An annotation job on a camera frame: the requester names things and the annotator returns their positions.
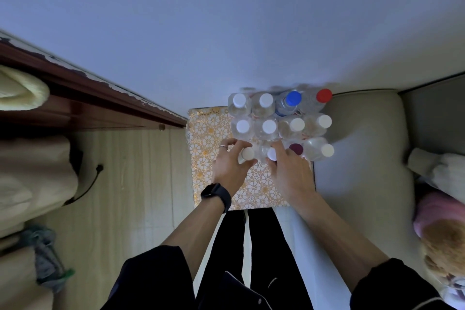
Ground person's right hand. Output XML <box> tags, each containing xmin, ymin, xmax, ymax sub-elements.
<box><xmin>267</xmin><ymin>140</ymin><xmax>317</xmax><ymax>212</ymax></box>

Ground person's left hand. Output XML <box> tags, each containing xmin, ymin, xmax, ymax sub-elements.
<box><xmin>212</xmin><ymin>138</ymin><xmax>258</xmax><ymax>199</ymax></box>

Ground patterned cloth covered stool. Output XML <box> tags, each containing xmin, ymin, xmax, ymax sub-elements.
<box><xmin>186</xmin><ymin>106</ymin><xmax>315</xmax><ymax>211</ymax></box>

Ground small white-capped bottle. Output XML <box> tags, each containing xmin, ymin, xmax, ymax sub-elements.
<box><xmin>238</xmin><ymin>142</ymin><xmax>261</xmax><ymax>165</ymax></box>
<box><xmin>258</xmin><ymin>140</ymin><xmax>279</xmax><ymax>163</ymax></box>

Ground purple cap bottle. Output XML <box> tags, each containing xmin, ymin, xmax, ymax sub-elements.
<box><xmin>287</xmin><ymin>140</ymin><xmax>305</xmax><ymax>157</ymax></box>

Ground cluster of white cap bottles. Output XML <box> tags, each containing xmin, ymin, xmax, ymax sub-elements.
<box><xmin>228</xmin><ymin>92</ymin><xmax>335</xmax><ymax>162</ymax></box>

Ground small blue cap water bottle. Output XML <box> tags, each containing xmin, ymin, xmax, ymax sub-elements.
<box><xmin>275</xmin><ymin>91</ymin><xmax>302</xmax><ymax>118</ymax></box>

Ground red cap water bottle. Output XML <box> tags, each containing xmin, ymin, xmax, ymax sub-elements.
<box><xmin>301</xmin><ymin>88</ymin><xmax>333</xmax><ymax>114</ymax></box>

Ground person's right forearm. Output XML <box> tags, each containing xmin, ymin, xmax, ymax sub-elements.
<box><xmin>294</xmin><ymin>193</ymin><xmax>389</xmax><ymax>292</ymax></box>

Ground person's left forearm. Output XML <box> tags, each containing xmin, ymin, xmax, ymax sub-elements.
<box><xmin>161</xmin><ymin>197</ymin><xmax>226</xmax><ymax>279</ymax></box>

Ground person's black trousers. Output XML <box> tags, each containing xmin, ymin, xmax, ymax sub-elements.
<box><xmin>196</xmin><ymin>208</ymin><xmax>315</xmax><ymax>310</ymax></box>

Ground person's black left sleeve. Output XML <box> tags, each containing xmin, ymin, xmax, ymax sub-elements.
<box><xmin>101</xmin><ymin>245</ymin><xmax>197</xmax><ymax>310</ymax></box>

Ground person's black sleeve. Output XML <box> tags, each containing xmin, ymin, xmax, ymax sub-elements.
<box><xmin>349</xmin><ymin>258</ymin><xmax>458</xmax><ymax>310</ymax></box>
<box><xmin>101</xmin><ymin>245</ymin><xmax>197</xmax><ymax>310</ymax></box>

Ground person's black right sleeve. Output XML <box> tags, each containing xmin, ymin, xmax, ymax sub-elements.
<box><xmin>349</xmin><ymin>258</ymin><xmax>458</xmax><ymax>310</ymax></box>

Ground black smartwatch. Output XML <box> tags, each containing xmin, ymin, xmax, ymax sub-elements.
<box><xmin>200</xmin><ymin>182</ymin><xmax>233</xmax><ymax>214</ymax></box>

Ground grey sofa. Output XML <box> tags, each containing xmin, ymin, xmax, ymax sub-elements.
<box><xmin>274</xmin><ymin>73</ymin><xmax>465</xmax><ymax>310</ymax></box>

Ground pink cloth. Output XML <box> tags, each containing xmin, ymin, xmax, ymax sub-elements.
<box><xmin>413</xmin><ymin>191</ymin><xmax>465</xmax><ymax>238</ymax></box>

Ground pile of white clothes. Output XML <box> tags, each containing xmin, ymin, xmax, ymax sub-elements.
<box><xmin>406</xmin><ymin>148</ymin><xmax>465</xmax><ymax>205</ymax></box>

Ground dark red door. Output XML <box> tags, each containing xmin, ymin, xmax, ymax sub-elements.
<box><xmin>0</xmin><ymin>31</ymin><xmax>188</xmax><ymax>132</ymax></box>

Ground brown plush toy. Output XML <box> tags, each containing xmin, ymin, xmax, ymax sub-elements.
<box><xmin>419</xmin><ymin>218</ymin><xmax>465</xmax><ymax>279</ymax></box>

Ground cream and purple curtain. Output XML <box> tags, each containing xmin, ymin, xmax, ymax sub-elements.
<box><xmin>0</xmin><ymin>135</ymin><xmax>79</xmax><ymax>310</ymax></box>

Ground grey green floor cloth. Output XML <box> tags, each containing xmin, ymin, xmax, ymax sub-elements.
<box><xmin>18</xmin><ymin>226</ymin><xmax>75</xmax><ymax>294</ymax></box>

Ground black floor cable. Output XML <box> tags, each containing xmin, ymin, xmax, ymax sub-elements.
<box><xmin>63</xmin><ymin>163</ymin><xmax>104</xmax><ymax>207</ymax></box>

